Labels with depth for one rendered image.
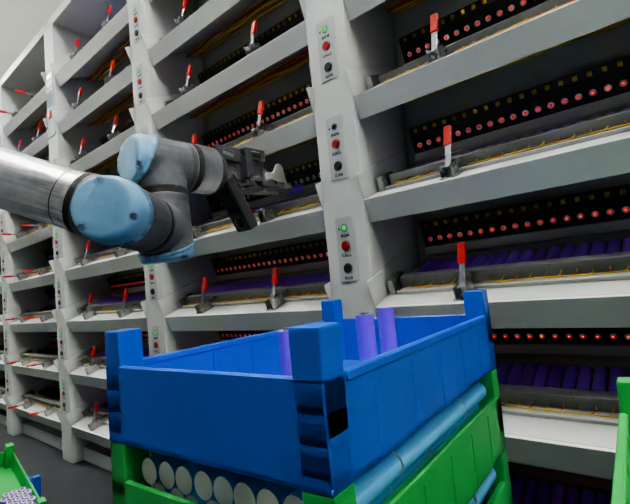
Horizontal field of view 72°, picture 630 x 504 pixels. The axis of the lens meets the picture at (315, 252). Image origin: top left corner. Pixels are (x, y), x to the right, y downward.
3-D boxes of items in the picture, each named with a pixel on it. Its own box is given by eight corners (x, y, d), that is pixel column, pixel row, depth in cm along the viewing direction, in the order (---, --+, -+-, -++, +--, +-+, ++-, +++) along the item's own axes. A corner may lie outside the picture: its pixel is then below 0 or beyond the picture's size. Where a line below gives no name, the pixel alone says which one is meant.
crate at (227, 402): (335, 499, 20) (319, 326, 21) (108, 440, 32) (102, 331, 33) (497, 367, 44) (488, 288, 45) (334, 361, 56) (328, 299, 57)
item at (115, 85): (137, 77, 136) (119, 32, 133) (61, 134, 174) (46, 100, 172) (188, 74, 151) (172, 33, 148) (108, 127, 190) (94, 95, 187)
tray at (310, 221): (330, 230, 87) (315, 184, 85) (165, 262, 125) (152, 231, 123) (376, 203, 102) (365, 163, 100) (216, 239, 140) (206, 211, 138)
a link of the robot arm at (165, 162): (115, 197, 74) (109, 141, 75) (180, 202, 83) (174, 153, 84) (142, 181, 68) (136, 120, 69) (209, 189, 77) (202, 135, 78)
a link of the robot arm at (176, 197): (121, 264, 67) (113, 187, 69) (153, 269, 79) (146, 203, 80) (180, 255, 67) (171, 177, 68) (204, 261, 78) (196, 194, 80)
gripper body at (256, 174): (267, 151, 92) (221, 140, 82) (271, 191, 91) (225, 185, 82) (244, 160, 96) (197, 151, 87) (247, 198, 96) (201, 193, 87)
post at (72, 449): (72, 463, 163) (51, 15, 177) (62, 459, 169) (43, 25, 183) (124, 445, 179) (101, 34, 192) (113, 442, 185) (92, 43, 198)
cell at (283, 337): (297, 415, 33) (290, 328, 33) (279, 413, 34) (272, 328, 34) (312, 408, 34) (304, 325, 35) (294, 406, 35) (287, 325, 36)
